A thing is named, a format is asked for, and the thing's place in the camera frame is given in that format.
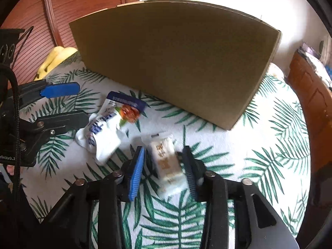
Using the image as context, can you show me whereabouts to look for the white blue red snack packet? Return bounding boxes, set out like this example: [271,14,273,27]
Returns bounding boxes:
[75,91,146,164]

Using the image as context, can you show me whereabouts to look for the black braided cable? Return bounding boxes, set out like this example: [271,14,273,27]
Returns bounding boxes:
[0,63,22,213]

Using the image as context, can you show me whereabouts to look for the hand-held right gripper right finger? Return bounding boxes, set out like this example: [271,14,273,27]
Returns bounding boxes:
[182,146,299,249]

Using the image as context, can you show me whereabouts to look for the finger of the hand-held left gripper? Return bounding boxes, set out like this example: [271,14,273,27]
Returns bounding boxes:
[19,80,81,109]
[18,110,89,161]

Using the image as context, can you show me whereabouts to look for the green leaf print bed sheet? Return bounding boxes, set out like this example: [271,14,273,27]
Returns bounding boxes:
[19,50,312,249]

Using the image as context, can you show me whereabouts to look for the red-brown wooden headboard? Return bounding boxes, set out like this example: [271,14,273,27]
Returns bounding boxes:
[0,0,139,83]

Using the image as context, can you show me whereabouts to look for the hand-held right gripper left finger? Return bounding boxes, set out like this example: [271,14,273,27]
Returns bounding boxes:
[41,146,146,249]

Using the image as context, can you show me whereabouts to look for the cluttered boxes and bottles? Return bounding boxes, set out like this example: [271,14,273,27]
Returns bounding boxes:
[297,40,332,89]

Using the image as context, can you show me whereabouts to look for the brown cardboard box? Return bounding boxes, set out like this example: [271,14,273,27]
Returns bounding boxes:
[69,0,282,131]

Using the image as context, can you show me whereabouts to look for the white beige nougat packet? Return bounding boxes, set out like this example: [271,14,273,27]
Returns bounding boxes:
[141,133,188,200]

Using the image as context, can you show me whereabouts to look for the wooden bedside ledge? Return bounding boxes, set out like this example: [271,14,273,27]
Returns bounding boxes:
[287,50,332,146]

